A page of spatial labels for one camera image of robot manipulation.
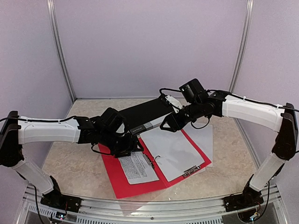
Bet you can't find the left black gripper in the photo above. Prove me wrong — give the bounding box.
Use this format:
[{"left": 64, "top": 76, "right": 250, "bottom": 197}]
[{"left": 99, "top": 129, "right": 144, "bottom": 158}]

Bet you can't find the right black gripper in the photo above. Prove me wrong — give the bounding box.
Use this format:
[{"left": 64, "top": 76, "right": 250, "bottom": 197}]
[{"left": 160, "top": 99, "right": 203, "bottom": 132}]

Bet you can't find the printed text sheet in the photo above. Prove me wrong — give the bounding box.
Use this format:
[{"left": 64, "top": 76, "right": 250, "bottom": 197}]
[{"left": 118, "top": 152, "right": 159, "bottom": 185}]

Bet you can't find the white sheet top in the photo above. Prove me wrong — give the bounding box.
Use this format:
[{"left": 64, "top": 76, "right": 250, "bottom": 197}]
[{"left": 140, "top": 128, "right": 205, "bottom": 182}]

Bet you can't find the white sheet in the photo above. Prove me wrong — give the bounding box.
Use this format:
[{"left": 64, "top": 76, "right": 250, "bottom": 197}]
[
  {"left": 184, "top": 125, "right": 213, "bottom": 168},
  {"left": 140, "top": 128, "right": 205, "bottom": 182}
]

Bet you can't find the red folder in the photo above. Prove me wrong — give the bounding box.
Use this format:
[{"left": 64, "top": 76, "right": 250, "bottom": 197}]
[{"left": 99, "top": 125, "right": 213, "bottom": 199}]

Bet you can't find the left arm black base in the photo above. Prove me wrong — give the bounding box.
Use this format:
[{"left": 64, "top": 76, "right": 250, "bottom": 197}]
[{"left": 41, "top": 175, "right": 82, "bottom": 213}]

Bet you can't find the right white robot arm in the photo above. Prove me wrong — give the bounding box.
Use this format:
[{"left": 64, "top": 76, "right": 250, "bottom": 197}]
[{"left": 159, "top": 78, "right": 299, "bottom": 207}]

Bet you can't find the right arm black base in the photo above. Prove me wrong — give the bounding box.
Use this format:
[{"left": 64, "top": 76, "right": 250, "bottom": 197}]
[{"left": 223, "top": 176, "right": 264, "bottom": 212}]

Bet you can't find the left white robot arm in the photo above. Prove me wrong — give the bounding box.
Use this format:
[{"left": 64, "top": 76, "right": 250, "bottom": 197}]
[{"left": 0, "top": 108, "right": 143, "bottom": 208}]

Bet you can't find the black folder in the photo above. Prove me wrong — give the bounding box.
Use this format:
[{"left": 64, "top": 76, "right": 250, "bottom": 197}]
[{"left": 120, "top": 98, "right": 173, "bottom": 135}]

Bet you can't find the blank white sheet lower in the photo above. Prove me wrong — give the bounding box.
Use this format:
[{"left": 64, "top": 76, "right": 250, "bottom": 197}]
[{"left": 184, "top": 125, "right": 213, "bottom": 168}]

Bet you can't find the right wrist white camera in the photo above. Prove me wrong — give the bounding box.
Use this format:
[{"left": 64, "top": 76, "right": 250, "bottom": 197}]
[{"left": 159, "top": 93, "right": 183, "bottom": 113}]

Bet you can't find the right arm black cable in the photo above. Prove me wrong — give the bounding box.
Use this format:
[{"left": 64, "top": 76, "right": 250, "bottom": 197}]
[{"left": 159, "top": 87, "right": 299, "bottom": 212}]

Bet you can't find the aluminium front rail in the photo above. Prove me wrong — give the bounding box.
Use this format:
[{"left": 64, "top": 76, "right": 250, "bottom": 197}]
[{"left": 22, "top": 184, "right": 287, "bottom": 224}]

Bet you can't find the right aluminium frame post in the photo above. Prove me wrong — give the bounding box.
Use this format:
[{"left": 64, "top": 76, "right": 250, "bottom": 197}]
[{"left": 229, "top": 0, "right": 254, "bottom": 92}]

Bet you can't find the aluminium frame post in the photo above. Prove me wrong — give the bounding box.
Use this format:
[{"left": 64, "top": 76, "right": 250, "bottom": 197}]
[
  {"left": 229, "top": 0, "right": 254, "bottom": 92},
  {"left": 47, "top": 0, "right": 77, "bottom": 103}
]

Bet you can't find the left aluminium frame post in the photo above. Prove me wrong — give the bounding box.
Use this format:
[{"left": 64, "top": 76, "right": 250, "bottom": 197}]
[{"left": 47, "top": 0, "right": 77, "bottom": 103}]

